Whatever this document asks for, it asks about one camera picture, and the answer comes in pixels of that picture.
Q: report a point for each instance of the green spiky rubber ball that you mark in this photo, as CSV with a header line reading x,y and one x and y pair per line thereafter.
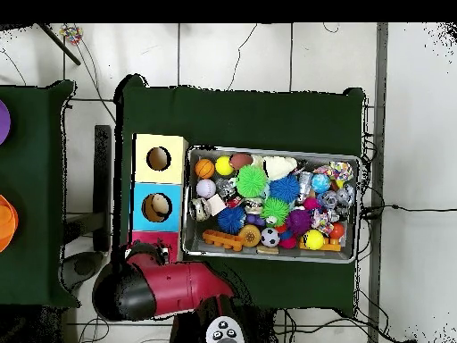
x,y
251,181
275,210

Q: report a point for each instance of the blue spiky rubber ball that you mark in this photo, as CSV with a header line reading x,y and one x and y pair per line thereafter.
x,y
284,188

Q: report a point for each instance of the purple knobbly ball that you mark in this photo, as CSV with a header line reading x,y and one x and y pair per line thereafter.
x,y
298,221

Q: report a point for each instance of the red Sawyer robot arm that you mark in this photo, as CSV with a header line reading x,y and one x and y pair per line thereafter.
x,y
171,289

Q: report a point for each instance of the silver mesh bin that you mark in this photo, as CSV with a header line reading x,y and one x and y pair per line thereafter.
x,y
200,246

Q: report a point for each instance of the wooden three-hole box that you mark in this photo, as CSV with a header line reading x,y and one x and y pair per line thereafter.
x,y
171,221

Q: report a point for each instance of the white baseball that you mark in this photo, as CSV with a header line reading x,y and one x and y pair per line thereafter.
x,y
206,188

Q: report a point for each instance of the yellow smooth ball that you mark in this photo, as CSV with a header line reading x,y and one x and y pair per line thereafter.
x,y
224,165

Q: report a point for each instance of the small blue spiky ball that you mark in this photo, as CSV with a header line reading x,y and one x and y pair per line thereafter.
x,y
231,219

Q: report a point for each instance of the brown football toy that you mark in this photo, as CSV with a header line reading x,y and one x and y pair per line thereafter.
x,y
241,160

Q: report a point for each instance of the orange basketball toy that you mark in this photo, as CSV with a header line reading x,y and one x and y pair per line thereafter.
x,y
204,168

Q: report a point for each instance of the cream knitted cloth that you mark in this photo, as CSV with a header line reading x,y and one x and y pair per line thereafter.
x,y
280,167

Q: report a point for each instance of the black and white soccer ball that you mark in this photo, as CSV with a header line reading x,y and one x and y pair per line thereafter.
x,y
270,237

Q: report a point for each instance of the dark green tablecloth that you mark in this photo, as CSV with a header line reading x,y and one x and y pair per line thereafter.
x,y
250,118

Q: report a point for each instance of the black upright panel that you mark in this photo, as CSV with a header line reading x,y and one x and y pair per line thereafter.
x,y
103,185

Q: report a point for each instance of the green cloth side table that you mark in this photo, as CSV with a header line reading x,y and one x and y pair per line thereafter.
x,y
32,160

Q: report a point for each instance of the small colourful toy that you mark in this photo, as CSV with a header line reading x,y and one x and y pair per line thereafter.
x,y
71,34

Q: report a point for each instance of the orange round bowl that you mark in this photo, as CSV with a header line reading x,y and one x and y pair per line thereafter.
x,y
7,223

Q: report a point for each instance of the black slanted rod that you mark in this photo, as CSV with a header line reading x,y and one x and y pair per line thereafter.
x,y
59,43

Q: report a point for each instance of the purple round bowl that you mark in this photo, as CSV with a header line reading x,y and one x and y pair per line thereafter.
x,y
3,121

